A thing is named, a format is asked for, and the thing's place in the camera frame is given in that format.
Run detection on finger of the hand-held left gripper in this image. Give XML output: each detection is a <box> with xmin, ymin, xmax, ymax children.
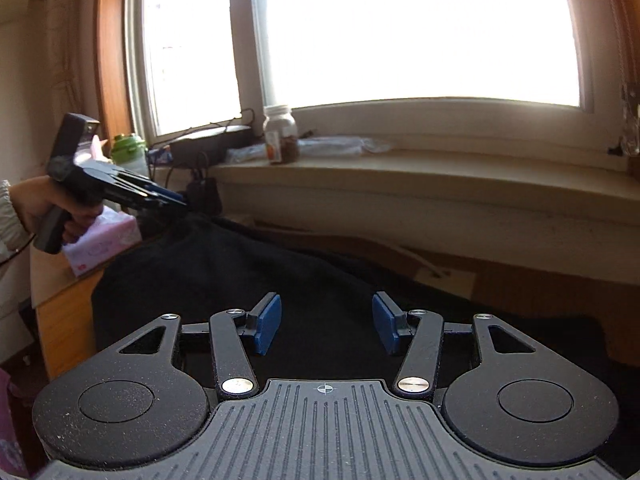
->
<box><xmin>117</xmin><ymin>169</ymin><xmax>188</xmax><ymax>210</ymax></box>

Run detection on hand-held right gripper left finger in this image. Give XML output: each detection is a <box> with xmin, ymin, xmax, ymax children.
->
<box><xmin>120</xmin><ymin>292</ymin><xmax>282</xmax><ymax>403</ymax></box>

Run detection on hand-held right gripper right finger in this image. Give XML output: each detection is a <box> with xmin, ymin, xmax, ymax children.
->
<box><xmin>372</xmin><ymin>291</ymin><xmax>536</xmax><ymax>403</ymax></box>

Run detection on black knit pants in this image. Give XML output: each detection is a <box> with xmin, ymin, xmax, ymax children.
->
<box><xmin>91</xmin><ymin>210</ymin><xmax>608</xmax><ymax>391</ymax></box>

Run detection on person's left hand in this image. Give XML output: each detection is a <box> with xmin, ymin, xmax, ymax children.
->
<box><xmin>10</xmin><ymin>176</ymin><xmax>103</xmax><ymax>247</ymax></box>

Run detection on black power adapter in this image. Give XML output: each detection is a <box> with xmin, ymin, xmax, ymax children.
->
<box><xmin>186</xmin><ymin>177</ymin><xmax>223</xmax><ymax>216</ymax></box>

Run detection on green lidded bottle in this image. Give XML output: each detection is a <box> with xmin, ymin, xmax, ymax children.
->
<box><xmin>110</xmin><ymin>132</ymin><xmax>151</xmax><ymax>181</ymax></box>

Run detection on black box device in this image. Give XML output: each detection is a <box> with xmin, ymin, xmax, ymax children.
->
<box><xmin>170</xmin><ymin>125</ymin><xmax>253</xmax><ymax>166</ymax></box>

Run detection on pink tissue box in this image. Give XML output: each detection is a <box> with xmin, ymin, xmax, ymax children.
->
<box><xmin>62</xmin><ymin>207</ymin><xmax>143</xmax><ymax>278</ymax></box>

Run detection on wooden window trim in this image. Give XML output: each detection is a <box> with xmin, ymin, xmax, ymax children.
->
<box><xmin>95</xmin><ymin>0</ymin><xmax>136</xmax><ymax>146</ymax></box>
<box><xmin>600</xmin><ymin>0</ymin><xmax>640</xmax><ymax>176</ymax></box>

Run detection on glass jar with fruit label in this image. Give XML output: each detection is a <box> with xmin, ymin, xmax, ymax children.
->
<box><xmin>262</xmin><ymin>105</ymin><xmax>301</xmax><ymax>165</ymax></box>

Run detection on beige window sill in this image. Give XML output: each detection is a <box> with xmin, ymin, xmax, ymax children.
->
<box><xmin>210</xmin><ymin>147</ymin><xmax>640</xmax><ymax>221</ymax></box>

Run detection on clear plastic bag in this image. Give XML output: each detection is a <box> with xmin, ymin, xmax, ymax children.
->
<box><xmin>225</xmin><ymin>135</ymin><xmax>393</xmax><ymax>163</ymax></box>

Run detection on purple printed bag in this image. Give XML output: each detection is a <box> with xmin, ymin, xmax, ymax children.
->
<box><xmin>0</xmin><ymin>367</ymin><xmax>31</xmax><ymax>480</ymax></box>

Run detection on white power strip cable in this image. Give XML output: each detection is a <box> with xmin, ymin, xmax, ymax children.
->
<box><xmin>395</xmin><ymin>245</ymin><xmax>443</xmax><ymax>278</ymax></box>

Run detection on white window frame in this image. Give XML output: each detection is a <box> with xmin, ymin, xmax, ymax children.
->
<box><xmin>125</xmin><ymin>0</ymin><xmax>631</xmax><ymax>171</ymax></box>

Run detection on blind cord with clear pull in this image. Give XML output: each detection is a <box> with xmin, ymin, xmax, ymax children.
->
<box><xmin>620</xmin><ymin>85</ymin><xmax>640</xmax><ymax>158</ymax></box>

